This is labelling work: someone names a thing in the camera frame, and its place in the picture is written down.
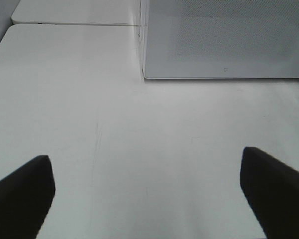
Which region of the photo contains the white microwave door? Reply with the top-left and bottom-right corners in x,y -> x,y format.
145,0 -> 299,79

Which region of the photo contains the white microwave oven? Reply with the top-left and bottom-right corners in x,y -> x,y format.
132,0 -> 150,77

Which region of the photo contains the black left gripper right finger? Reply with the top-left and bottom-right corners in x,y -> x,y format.
240,147 -> 299,239

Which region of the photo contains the white adjacent table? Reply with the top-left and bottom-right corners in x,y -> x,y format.
11,0 -> 140,26

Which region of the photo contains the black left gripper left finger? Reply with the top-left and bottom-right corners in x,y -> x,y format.
0,155 -> 55,239

